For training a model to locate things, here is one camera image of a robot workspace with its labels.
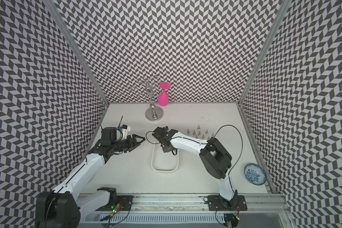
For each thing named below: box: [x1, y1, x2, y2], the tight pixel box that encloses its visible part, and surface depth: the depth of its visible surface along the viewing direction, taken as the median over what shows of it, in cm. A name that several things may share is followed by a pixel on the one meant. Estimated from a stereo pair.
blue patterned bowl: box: [244, 162, 267, 186], surface depth 82 cm
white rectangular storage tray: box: [151, 138, 180, 172], surface depth 86 cm
